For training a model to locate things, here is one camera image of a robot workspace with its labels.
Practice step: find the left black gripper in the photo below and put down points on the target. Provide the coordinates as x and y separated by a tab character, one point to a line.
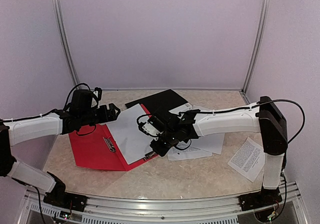
112	116

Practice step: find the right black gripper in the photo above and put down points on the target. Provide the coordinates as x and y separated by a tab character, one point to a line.
161	150

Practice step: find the white sheet top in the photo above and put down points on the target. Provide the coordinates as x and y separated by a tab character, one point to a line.
133	144

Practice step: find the white sheet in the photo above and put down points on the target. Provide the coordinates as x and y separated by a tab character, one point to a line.
211	143
133	144

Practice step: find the red folder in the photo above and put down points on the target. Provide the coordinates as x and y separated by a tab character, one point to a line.
96	149

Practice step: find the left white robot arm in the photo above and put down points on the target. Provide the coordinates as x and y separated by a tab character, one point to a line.
16	131

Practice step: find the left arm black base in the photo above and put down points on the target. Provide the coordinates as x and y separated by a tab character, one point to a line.
58	197

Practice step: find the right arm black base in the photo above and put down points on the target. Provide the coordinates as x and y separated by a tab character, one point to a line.
262	198

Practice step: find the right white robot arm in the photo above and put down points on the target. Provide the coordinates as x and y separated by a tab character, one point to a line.
263	117

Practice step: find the black folder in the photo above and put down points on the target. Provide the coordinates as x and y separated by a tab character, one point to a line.
167	100

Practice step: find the printed text sheet centre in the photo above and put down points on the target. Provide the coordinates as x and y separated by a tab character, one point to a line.
185	152

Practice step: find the printed text sheet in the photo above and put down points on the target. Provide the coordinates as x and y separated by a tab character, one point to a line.
185	152
249	160

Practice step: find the blank white sheet lower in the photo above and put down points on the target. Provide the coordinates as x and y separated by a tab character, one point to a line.
211	143

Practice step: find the printed text sheet right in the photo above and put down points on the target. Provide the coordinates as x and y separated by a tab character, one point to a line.
249	160

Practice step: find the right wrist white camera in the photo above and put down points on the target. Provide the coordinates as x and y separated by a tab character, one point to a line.
147	128

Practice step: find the aluminium front rail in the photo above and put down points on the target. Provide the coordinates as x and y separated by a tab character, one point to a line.
230	209

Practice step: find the right aluminium frame post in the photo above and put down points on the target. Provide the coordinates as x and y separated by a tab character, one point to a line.
257	44

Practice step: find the aluminium frame post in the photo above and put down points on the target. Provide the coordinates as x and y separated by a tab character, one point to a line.
64	41
257	44

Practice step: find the left aluminium frame post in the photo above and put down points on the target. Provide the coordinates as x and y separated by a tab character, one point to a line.
64	41

